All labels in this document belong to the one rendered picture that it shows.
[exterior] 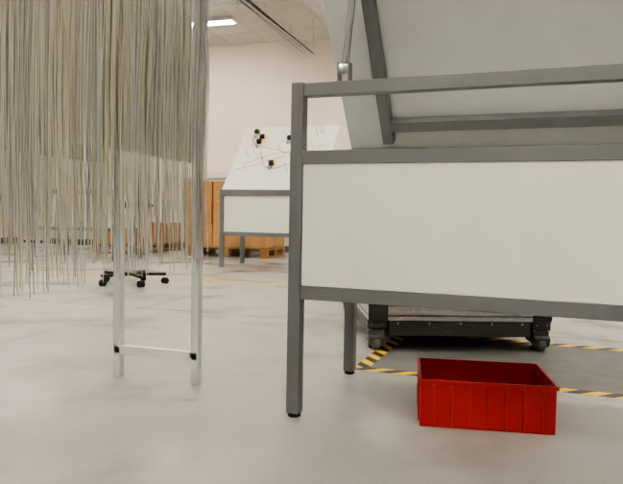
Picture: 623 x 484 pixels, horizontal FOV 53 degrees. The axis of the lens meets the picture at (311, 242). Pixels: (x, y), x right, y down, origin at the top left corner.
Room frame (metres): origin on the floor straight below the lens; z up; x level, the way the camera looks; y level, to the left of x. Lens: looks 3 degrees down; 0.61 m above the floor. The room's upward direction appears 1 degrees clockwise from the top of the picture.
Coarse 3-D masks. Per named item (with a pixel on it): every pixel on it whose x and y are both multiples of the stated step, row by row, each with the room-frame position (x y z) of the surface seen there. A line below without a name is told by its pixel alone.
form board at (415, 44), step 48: (336, 0) 2.10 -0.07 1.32; (384, 0) 2.05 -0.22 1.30; (432, 0) 2.01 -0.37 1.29; (480, 0) 1.96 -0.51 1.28; (528, 0) 1.92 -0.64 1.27; (576, 0) 1.88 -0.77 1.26; (336, 48) 2.20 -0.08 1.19; (384, 48) 2.15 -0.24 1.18; (432, 48) 2.10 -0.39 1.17; (480, 48) 2.05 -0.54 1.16; (528, 48) 2.01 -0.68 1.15; (576, 48) 1.96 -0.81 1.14; (432, 96) 2.21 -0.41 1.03; (480, 96) 2.15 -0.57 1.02; (528, 96) 2.10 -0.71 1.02; (576, 96) 2.05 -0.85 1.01; (432, 144) 2.32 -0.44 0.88; (480, 144) 2.26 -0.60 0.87; (528, 144) 2.21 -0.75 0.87
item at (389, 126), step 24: (384, 72) 2.18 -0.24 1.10; (384, 96) 2.22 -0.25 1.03; (384, 120) 2.27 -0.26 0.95; (408, 120) 2.26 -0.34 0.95; (432, 120) 2.22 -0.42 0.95; (456, 120) 2.19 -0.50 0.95; (480, 120) 2.16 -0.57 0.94; (504, 120) 2.14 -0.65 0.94; (528, 120) 2.11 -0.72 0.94; (552, 120) 2.08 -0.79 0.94; (576, 120) 2.06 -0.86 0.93; (600, 120) 2.04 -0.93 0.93; (384, 144) 2.33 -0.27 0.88
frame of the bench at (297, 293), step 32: (320, 160) 1.84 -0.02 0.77; (352, 160) 1.80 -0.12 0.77; (384, 160) 1.77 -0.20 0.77; (416, 160) 1.74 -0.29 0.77; (448, 160) 1.70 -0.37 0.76; (480, 160) 1.67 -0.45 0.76; (512, 160) 1.65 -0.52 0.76; (544, 160) 1.62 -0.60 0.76; (576, 160) 1.59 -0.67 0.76; (288, 256) 1.87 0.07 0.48; (288, 288) 1.87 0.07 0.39; (320, 288) 1.83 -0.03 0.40; (288, 320) 1.87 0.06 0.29; (352, 320) 2.38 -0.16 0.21; (608, 320) 1.56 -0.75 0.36; (288, 352) 1.87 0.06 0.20; (352, 352) 2.38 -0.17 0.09; (288, 384) 1.87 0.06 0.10
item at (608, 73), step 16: (608, 64) 1.57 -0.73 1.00; (368, 80) 1.79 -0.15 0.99; (384, 80) 1.77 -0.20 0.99; (400, 80) 1.75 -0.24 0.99; (416, 80) 1.74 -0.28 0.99; (432, 80) 1.72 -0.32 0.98; (448, 80) 1.71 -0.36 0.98; (464, 80) 1.69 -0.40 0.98; (480, 80) 1.68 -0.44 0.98; (496, 80) 1.66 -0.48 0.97; (512, 80) 1.65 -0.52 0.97; (528, 80) 1.63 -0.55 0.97; (544, 80) 1.62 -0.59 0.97; (560, 80) 1.61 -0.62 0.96; (576, 80) 1.59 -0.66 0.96; (592, 80) 1.58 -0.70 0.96; (608, 80) 1.57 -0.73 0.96; (304, 96) 1.87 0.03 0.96; (320, 96) 1.86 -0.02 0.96; (336, 96) 1.85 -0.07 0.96; (304, 112) 1.87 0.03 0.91; (304, 128) 1.87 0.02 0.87; (304, 144) 1.88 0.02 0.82
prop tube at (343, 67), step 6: (348, 0) 1.88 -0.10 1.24; (354, 0) 1.87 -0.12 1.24; (348, 6) 1.87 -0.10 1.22; (354, 6) 1.87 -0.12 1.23; (348, 12) 1.86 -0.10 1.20; (348, 18) 1.86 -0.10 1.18; (348, 24) 1.85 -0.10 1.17; (348, 30) 1.85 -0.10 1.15; (348, 36) 1.84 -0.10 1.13; (348, 42) 1.84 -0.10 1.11; (348, 48) 1.84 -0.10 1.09; (348, 54) 1.83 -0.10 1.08; (342, 60) 1.83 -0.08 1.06; (348, 60) 1.83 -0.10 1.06; (342, 66) 1.82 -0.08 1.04; (342, 72) 1.83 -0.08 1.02
